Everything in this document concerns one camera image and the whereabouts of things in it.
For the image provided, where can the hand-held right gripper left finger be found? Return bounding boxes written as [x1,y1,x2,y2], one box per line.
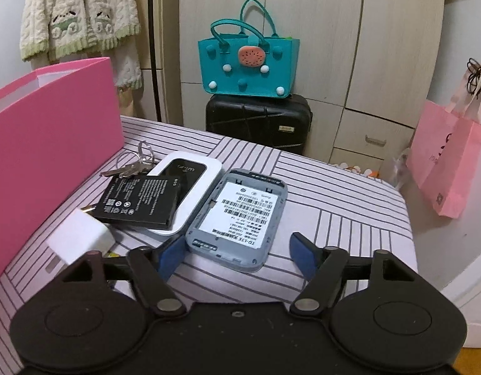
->
[63,238,186,318]

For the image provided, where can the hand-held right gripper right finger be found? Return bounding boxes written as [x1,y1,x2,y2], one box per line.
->
[290,232,417,315]

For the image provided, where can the grey router body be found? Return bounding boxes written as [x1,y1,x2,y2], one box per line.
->
[184,169,288,273]

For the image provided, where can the pink cardboard box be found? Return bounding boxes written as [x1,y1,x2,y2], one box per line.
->
[0,57,124,290]

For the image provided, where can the striped tablecloth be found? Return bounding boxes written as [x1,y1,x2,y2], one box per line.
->
[0,115,418,313]

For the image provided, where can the black flat battery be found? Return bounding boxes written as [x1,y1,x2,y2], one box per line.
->
[91,176,186,231]

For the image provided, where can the white wifi router cover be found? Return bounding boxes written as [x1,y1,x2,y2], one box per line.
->
[146,151,222,243]

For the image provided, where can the white charger plug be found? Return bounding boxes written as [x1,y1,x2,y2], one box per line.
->
[47,207,115,267]

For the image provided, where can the white flower trim mat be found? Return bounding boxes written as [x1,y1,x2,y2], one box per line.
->
[329,161,383,181]

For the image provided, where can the clear plastic bag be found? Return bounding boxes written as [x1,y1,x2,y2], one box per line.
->
[388,147,412,190]

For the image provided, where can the black suitcase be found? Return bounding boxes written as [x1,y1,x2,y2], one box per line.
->
[205,93,313,156]

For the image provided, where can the pink paper bag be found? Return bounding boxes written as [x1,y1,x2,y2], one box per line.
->
[405,66,481,218]

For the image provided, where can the teal felt handbag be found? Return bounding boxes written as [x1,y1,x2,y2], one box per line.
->
[197,0,300,98]

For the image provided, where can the beige wardrobe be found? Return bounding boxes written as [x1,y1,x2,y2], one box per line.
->
[178,0,446,165]

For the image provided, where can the cream knitted cardigan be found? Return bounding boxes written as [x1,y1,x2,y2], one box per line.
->
[19,0,143,90]

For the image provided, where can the silver keys on ring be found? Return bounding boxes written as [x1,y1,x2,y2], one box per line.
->
[100,141,159,179]

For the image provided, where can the black hair ties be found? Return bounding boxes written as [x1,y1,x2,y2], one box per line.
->
[467,46,481,96]

